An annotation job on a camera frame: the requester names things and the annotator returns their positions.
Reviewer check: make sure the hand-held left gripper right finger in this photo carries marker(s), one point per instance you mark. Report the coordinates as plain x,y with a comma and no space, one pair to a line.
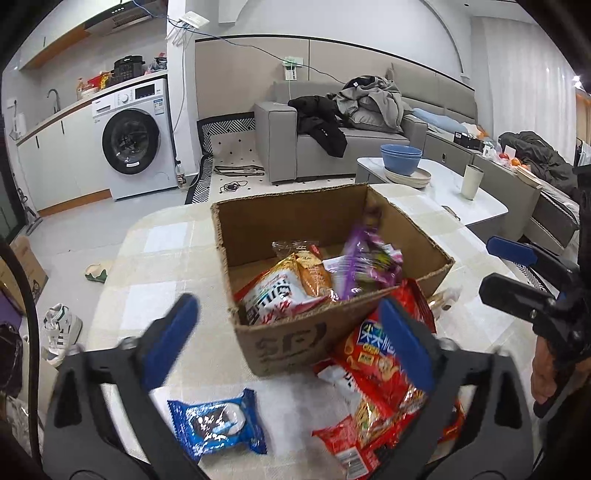
406,346

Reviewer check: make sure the white kettle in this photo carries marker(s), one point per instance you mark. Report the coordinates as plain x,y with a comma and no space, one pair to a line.
17,124

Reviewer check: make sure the blue bowls stack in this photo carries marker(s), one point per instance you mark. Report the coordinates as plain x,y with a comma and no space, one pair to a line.
400,159

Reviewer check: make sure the light blue pillow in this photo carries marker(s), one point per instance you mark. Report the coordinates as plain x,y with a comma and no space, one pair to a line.
438,121

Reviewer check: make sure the green slipper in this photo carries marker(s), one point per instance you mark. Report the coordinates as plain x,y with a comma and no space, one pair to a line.
96,273

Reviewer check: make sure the kitchen faucet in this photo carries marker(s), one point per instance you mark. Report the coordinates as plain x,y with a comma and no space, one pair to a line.
55,97

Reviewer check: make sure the printed floor cardboard box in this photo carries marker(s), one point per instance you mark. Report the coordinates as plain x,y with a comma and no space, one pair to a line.
25,272

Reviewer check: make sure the white red noodle snack bag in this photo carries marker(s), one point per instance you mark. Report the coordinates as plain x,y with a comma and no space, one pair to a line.
364,410
272,295

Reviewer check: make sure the person's right hand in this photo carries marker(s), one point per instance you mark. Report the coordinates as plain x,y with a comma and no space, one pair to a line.
545,374

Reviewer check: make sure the grey clothes pile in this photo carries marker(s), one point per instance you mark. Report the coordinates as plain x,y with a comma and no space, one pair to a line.
374,104

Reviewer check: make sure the red snack packet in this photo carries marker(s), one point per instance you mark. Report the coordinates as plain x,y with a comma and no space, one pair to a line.
452,424
346,443

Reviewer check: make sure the clear pale pastry packet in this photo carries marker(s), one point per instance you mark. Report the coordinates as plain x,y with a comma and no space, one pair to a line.
445,300

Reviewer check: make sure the dark green jacket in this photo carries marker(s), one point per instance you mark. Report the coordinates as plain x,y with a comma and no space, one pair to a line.
535,152

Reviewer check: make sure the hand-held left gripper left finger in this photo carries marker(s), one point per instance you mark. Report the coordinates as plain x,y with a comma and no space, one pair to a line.
168,344

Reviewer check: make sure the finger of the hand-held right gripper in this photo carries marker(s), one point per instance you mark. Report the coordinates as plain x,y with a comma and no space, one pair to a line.
512,295
512,249

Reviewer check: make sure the red chips bag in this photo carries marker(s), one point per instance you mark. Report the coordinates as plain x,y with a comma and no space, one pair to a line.
369,350

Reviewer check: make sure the range hood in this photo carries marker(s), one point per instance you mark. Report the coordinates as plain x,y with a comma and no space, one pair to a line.
120,14

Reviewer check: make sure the purple snack packet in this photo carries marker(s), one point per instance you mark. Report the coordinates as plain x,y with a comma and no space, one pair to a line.
364,267

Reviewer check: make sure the beige plates stack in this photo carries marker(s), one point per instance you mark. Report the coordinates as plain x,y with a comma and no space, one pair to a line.
411,179

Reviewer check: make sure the black pressure cooker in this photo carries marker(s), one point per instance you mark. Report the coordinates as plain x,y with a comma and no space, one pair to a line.
129,69

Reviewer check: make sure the wall socket with plugs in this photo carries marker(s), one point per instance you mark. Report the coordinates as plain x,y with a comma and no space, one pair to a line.
292,69

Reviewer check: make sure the black jacket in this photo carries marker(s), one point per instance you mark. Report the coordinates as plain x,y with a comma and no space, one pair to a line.
323,124

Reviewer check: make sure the grey sofa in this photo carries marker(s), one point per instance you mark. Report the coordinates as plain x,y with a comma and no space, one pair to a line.
277,138

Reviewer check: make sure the blue cookie packet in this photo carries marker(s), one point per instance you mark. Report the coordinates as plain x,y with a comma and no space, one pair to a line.
217,424

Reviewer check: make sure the white coffee table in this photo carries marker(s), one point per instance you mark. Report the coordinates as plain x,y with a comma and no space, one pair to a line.
443,189

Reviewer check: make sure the brown cardboard box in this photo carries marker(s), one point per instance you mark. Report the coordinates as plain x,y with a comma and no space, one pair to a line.
286,341

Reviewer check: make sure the cream cup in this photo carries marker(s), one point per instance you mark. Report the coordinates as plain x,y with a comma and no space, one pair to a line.
472,182

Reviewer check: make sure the white wall router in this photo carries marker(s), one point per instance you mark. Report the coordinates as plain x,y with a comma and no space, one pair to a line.
189,23

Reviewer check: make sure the white washing machine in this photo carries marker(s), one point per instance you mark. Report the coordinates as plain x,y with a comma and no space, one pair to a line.
134,143

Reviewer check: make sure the black bag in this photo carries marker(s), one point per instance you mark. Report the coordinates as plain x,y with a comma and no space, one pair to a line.
10,360

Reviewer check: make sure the plastic drink bottle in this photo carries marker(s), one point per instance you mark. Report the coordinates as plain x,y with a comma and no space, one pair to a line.
181,175

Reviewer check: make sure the small black box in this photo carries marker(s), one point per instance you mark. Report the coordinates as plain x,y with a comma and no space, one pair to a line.
468,141

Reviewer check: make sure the clear bread packet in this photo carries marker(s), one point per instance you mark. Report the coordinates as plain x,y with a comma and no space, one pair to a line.
311,274

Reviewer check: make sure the white green sneaker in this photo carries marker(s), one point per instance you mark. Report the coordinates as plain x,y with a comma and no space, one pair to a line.
62,344
55,316

